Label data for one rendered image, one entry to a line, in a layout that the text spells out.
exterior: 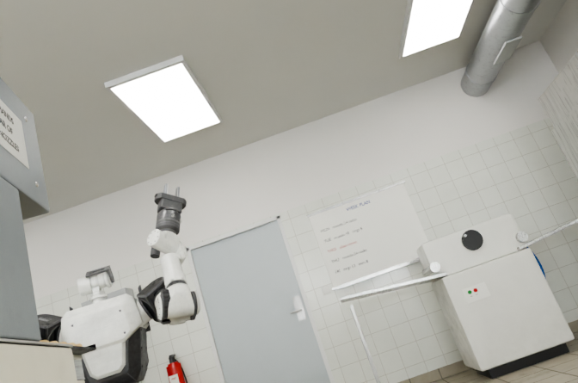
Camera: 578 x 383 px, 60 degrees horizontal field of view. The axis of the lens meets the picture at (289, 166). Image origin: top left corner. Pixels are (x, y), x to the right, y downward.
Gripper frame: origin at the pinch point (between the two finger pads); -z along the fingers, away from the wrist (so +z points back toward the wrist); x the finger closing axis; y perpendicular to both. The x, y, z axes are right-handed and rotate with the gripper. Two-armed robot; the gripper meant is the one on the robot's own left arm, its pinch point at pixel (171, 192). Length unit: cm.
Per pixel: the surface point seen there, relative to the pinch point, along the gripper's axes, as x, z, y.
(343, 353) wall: -273, -48, 245
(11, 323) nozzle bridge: 48, 98, -103
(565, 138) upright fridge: -330, -151, -18
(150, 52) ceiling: -2, -184, 88
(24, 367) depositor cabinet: 45, 101, -101
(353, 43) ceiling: -167, -246, 42
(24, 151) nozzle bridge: 52, 73, -97
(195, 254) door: -135, -160, 310
